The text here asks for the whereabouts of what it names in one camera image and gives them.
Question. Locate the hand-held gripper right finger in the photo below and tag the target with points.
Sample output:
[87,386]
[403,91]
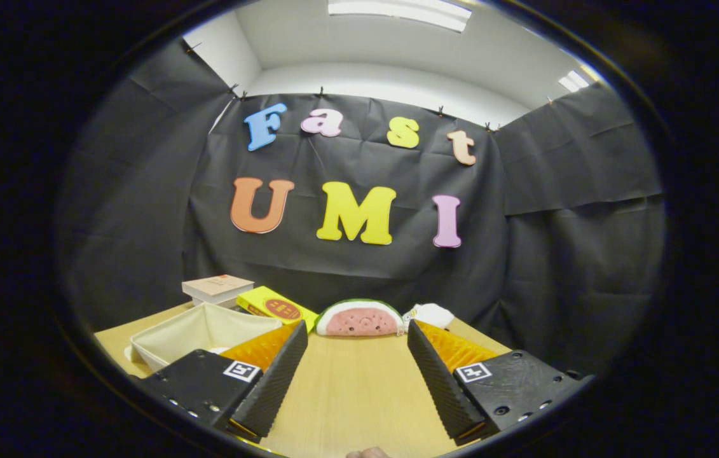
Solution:
[442,381]

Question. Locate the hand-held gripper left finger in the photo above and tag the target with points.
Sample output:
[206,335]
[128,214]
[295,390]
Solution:
[270,381]

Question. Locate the beige fabric storage box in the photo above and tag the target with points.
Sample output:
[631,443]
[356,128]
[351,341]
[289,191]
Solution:
[206,327]

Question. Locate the white plush toy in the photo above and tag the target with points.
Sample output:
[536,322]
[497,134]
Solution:
[432,313]

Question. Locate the yellow book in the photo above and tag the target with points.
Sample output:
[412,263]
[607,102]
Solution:
[273,307]

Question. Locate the watermelon slice plush toy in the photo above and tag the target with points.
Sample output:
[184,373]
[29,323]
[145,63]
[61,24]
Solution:
[359,321]

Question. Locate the beige book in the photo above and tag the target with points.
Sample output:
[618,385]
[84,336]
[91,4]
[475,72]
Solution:
[216,285]

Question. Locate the small ceiling light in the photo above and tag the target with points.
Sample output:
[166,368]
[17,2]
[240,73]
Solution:
[573,81]

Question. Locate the long ceiling light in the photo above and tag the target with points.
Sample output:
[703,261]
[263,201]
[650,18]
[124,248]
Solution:
[400,11]

